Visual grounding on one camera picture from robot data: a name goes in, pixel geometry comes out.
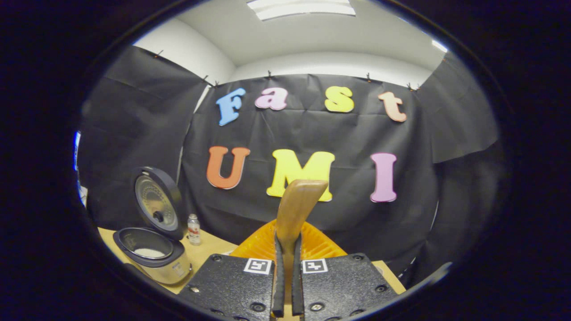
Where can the white rice portion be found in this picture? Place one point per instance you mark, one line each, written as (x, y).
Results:
(149, 253)

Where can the grey rice cooker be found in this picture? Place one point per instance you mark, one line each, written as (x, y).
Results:
(169, 267)

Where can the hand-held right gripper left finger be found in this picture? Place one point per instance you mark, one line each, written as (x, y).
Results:
(236, 285)

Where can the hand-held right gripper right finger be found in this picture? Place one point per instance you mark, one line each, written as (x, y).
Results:
(339, 285)

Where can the small clear bottle red label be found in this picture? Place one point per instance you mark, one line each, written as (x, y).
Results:
(194, 232)

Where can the small ceiling light panel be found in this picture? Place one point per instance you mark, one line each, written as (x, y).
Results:
(439, 46)

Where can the large ceiling light panel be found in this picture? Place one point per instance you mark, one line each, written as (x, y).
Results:
(303, 9)

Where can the wooden spoon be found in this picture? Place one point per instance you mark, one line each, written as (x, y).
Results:
(296, 205)

